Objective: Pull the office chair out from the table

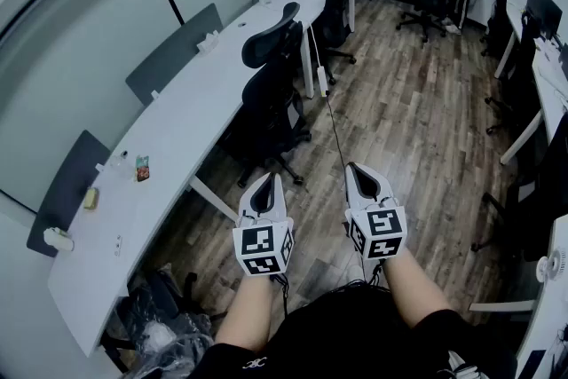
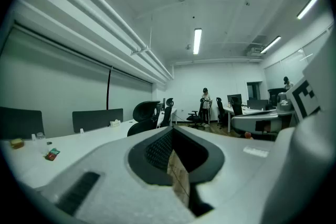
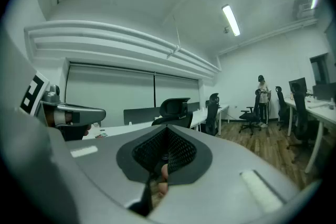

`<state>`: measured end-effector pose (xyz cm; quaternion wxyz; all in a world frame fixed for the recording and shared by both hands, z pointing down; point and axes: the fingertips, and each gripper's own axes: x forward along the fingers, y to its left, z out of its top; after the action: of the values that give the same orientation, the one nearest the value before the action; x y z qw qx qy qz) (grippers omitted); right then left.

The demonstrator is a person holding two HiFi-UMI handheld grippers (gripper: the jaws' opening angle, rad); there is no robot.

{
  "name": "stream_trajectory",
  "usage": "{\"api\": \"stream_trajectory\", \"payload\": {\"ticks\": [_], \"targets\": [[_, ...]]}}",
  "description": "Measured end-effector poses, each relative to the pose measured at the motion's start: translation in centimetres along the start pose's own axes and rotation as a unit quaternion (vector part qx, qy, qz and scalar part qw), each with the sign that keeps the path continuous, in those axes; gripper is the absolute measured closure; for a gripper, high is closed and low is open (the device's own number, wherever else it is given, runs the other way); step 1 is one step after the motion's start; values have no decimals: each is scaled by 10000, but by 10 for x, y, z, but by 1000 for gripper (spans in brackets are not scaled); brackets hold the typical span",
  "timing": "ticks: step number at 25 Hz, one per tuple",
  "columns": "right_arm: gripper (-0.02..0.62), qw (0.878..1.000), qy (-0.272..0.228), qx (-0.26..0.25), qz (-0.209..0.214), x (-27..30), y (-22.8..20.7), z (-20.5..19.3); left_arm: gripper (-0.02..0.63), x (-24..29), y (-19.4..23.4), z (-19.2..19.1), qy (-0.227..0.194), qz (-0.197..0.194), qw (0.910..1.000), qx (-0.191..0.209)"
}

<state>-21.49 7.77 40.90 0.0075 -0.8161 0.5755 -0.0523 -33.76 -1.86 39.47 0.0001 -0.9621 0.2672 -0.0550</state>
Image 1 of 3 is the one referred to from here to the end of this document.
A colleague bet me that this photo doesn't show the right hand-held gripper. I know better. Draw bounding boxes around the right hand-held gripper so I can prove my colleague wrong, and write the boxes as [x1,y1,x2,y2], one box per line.
[343,162,408,262]

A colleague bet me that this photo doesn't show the clear glass bottle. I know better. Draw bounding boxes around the clear glass bottle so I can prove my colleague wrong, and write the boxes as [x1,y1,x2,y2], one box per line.
[108,150,135,181]

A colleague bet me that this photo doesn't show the black computer monitor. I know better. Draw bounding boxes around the black computer monitor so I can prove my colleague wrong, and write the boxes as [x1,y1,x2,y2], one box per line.
[525,0,547,30]
[542,0,564,42]

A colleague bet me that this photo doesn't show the white power strip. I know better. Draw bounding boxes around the white power strip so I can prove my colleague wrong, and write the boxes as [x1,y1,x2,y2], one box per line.
[316,66,330,99]

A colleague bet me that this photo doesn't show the right hand-held gripper black cable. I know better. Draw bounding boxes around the right hand-held gripper black cable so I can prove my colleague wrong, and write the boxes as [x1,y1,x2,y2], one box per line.
[367,258,386,286]

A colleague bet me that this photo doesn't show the person's left forearm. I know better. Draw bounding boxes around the person's left forearm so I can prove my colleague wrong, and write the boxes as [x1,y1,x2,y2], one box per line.
[214,273,274,354]

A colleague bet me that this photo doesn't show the white table with monitors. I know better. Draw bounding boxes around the white table with monitors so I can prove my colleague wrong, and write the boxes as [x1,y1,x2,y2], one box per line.
[493,3,568,166]

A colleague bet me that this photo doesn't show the black chair under table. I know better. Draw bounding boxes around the black chair under table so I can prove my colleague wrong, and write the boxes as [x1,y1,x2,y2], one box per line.
[127,265,201,326]

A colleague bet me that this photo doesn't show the thin black cable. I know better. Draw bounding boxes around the thin black cable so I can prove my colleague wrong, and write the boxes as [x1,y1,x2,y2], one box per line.
[325,94,348,169]

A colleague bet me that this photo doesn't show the long white table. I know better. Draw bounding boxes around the long white table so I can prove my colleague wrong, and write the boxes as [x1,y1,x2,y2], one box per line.
[46,0,376,359]

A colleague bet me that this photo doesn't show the clear plastic bags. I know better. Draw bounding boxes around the clear plastic bags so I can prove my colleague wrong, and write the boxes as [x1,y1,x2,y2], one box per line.
[130,318,216,379]

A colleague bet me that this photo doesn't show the colourful snack packet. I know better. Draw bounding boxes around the colourful snack packet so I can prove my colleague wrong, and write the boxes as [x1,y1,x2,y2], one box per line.
[134,154,152,184]

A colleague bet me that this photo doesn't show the small white desk fan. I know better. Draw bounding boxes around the small white desk fan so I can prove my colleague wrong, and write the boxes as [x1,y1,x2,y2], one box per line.
[535,248,568,283]

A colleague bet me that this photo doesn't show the left hand-held gripper black cable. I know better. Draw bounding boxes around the left hand-held gripper black cable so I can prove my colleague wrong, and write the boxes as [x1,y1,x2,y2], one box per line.
[269,272,290,317]

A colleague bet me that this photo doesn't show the white power cable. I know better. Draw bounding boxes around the white power cable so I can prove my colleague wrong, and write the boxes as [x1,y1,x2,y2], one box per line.
[308,22,323,70]

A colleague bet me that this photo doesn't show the person's black clothing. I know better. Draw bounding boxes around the person's black clothing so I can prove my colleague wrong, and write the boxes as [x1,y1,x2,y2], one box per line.
[187,282,518,379]

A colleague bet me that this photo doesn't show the white tissue box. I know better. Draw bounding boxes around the white tissue box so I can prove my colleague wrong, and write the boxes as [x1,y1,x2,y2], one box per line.
[195,30,220,56]

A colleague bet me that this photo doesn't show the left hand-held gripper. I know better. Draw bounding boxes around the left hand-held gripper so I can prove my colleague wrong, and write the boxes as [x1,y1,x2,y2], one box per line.
[232,171,296,277]

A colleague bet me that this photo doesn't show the white table with fan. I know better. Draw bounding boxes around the white table with fan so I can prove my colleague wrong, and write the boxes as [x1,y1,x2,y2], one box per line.
[468,212,568,379]

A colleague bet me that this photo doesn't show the hand-held gripper black cable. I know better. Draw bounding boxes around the hand-held gripper black cable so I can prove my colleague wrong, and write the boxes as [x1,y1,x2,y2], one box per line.
[367,258,386,286]
[269,272,290,317]

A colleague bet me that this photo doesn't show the person's right forearm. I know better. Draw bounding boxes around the person's right forearm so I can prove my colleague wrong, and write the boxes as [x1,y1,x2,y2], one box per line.
[380,247,454,330]

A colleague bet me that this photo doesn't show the person's white shoe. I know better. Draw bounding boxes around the person's white shoe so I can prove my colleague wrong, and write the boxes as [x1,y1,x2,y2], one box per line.
[446,349,482,379]

